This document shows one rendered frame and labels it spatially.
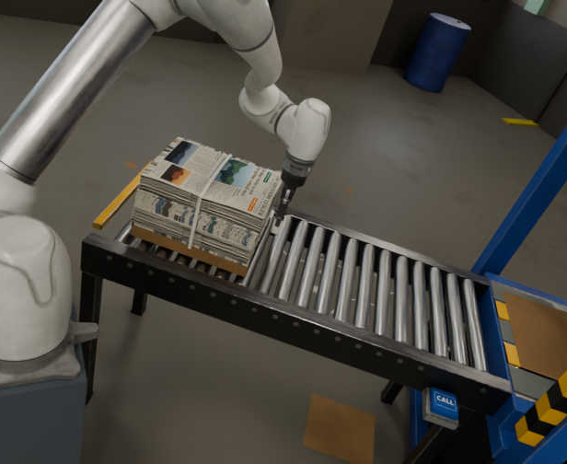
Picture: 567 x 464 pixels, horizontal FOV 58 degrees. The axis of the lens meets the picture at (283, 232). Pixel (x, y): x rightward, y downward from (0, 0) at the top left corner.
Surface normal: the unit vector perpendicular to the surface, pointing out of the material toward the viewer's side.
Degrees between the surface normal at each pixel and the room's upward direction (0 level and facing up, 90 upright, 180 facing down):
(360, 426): 0
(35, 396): 90
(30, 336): 90
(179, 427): 0
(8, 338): 90
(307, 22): 90
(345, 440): 0
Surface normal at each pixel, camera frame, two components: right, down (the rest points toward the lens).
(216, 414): 0.27, -0.77
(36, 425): 0.39, 0.64
